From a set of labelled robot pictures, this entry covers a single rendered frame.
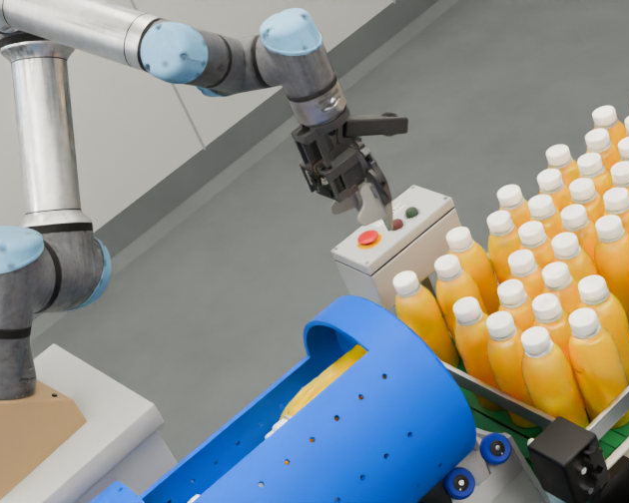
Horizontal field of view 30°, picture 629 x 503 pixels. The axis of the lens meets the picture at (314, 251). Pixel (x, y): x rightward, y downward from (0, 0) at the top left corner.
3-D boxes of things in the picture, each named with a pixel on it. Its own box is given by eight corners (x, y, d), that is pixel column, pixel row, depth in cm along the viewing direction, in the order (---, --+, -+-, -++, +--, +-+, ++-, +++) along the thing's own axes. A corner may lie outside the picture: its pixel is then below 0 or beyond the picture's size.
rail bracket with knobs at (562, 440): (533, 490, 165) (514, 440, 159) (567, 457, 167) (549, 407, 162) (587, 521, 157) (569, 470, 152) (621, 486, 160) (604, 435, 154)
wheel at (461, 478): (443, 465, 163) (448, 463, 161) (473, 470, 164) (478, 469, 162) (439, 497, 162) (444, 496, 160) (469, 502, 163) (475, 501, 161)
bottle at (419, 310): (468, 355, 193) (434, 270, 183) (450, 385, 189) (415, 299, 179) (431, 351, 197) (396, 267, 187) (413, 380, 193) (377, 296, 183)
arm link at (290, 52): (264, 10, 161) (317, -1, 157) (292, 78, 167) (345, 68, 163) (244, 39, 156) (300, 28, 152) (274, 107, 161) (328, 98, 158)
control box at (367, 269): (349, 294, 200) (328, 249, 195) (430, 229, 208) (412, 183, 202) (386, 312, 193) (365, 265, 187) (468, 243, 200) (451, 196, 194)
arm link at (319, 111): (315, 70, 166) (350, 78, 160) (326, 97, 169) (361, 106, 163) (277, 98, 164) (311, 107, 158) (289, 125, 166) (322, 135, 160)
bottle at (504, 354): (501, 425, 178) (467, 336, 168) (526, 393, 181) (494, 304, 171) (540, 437, 173) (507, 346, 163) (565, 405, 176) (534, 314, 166)
